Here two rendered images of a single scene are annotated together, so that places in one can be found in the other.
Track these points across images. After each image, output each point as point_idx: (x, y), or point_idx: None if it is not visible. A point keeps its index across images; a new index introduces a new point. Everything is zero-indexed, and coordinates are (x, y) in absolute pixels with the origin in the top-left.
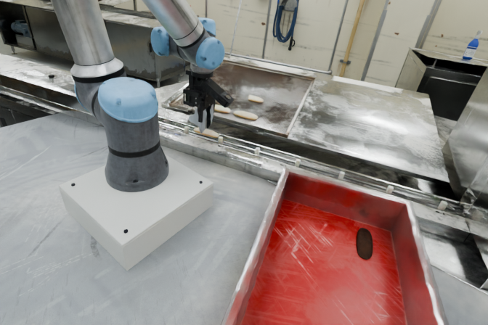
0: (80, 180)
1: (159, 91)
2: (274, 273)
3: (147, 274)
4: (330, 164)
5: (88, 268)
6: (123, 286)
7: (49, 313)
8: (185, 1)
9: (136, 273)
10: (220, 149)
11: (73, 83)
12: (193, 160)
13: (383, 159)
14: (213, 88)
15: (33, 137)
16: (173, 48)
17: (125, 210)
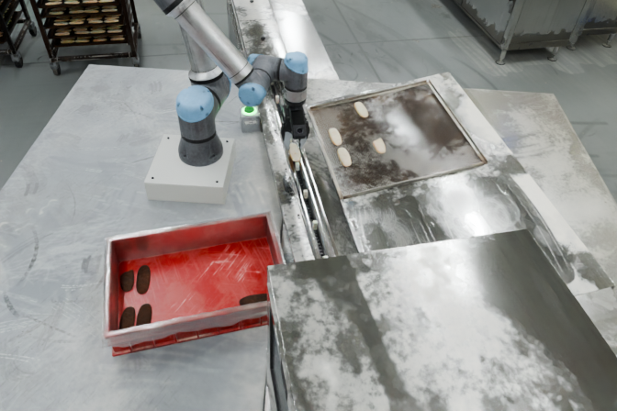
0: (173, 138)
1: (350, 86)
2: (189, 259)
3: (151, 207)
4: (357, 252)
5: (140, 185)
6: (139, 204)
7: (111, 191)
8: (229, 57)
9: (149, 204)
10: (282, 172)
11: (267, 53)
12: (264, 169)
13: None
14: (291, 117)
15: None
16: None
17: (166, 168)
